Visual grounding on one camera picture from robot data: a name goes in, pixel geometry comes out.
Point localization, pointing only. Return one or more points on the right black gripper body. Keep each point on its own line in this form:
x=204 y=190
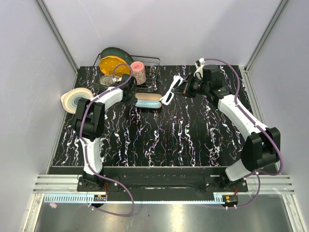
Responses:
x=196 y=86

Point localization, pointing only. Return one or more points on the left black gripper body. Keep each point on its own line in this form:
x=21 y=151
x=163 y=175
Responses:
x=131 y=100

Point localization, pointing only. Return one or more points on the white frame sunglasses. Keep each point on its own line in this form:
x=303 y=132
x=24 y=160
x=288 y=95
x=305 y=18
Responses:
x=167 y=98

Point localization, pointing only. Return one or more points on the black glasses case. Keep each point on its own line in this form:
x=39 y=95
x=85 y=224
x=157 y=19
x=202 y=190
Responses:
x=148 y=97

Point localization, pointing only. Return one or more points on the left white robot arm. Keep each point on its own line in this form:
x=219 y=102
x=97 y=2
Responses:
x=89 y=120

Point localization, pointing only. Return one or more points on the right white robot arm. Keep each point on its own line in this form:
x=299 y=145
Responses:
x=262 y=144

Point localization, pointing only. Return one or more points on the grey patterned small plate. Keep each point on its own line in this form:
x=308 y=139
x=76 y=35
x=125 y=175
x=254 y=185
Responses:
x=108 y=80

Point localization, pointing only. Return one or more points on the pink patterned cup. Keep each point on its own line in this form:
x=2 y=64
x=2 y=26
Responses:
x=138 y=69

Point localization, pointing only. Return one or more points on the yellow dotted plate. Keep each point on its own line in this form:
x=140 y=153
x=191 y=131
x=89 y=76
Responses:
x=113 y=64

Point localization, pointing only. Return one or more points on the dark green plate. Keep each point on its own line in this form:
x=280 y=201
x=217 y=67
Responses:
x=118 y=52

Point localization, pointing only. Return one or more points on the cream bowl with rings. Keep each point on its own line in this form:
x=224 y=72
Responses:
x=70 y=99

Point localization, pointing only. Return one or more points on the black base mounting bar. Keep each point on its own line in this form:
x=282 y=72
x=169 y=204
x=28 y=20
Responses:
x=202 y=179

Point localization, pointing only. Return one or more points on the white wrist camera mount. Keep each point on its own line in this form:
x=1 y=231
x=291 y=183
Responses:
x=199 y=64

